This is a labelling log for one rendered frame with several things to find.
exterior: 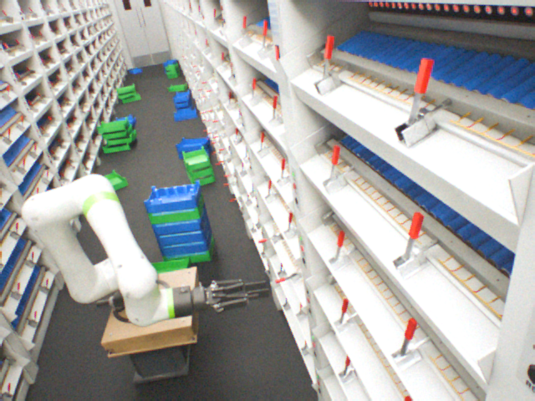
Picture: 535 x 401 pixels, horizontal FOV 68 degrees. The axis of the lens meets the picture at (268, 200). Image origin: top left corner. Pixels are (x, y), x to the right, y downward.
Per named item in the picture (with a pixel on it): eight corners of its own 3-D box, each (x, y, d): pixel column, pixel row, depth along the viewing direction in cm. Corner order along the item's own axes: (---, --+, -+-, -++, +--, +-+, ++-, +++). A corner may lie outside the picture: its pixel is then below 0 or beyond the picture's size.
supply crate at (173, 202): (147, 213, 235) (143, 201, 231) (155, 196, 253) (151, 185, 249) (196, 207, 233) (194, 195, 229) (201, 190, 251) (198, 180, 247)
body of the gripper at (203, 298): (192, 300, 117) (224, 295, 119) (191, 281, 125) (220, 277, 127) (195, 318, 121) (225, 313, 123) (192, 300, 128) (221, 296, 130)
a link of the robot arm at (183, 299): (175, 306, 128) (175, 327, 120) (170, 277, 123) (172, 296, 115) (193, 303, 129) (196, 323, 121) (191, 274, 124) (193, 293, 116)
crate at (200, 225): (155, 236, 243) (151, 225, 239) (162, 218, 260) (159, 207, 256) (203, 229, 241) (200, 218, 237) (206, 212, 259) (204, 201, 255)
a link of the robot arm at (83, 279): (72, 292, 163) (11, 195, 128) (111, 274, 170) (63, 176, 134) (80, 316, 155) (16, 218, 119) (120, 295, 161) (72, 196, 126)
